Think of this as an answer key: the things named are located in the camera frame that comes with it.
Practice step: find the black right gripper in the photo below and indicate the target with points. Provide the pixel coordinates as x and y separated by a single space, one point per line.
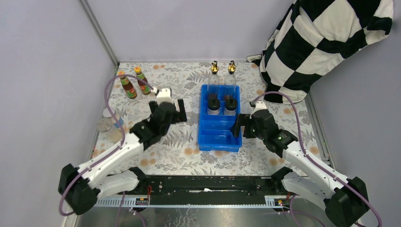
241 120

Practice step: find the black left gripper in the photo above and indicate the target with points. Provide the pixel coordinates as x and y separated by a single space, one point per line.
182 117

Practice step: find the black lid spice jar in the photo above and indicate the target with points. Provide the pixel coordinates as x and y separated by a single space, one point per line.
213 106
231 105

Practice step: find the blue plastic divided bin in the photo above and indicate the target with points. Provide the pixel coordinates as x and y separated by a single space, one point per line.
214 129

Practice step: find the glass oil bottle gold spout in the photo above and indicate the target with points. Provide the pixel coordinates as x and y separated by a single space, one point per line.
213 81

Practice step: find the brown sauce bottle yellow cap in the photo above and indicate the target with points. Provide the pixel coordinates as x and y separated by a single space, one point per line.
127 85

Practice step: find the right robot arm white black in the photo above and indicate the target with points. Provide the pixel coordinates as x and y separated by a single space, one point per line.
343 200

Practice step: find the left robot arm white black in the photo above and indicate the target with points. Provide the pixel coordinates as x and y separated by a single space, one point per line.
83 185

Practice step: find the floral table mat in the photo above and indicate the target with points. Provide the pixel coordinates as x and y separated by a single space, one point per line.
178 152

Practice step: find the silver lid spice jar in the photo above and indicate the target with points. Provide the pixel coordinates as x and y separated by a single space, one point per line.
114 117

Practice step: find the black white checkered cloth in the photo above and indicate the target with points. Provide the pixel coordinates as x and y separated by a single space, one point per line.
313 38

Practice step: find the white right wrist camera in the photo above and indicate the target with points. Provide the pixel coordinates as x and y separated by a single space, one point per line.
257 105

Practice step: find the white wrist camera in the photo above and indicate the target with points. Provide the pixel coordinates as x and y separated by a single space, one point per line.
163 95
257 105

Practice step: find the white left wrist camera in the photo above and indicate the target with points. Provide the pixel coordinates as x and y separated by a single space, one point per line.
163 95

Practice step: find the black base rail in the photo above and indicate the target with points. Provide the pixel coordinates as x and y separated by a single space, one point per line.
208 190

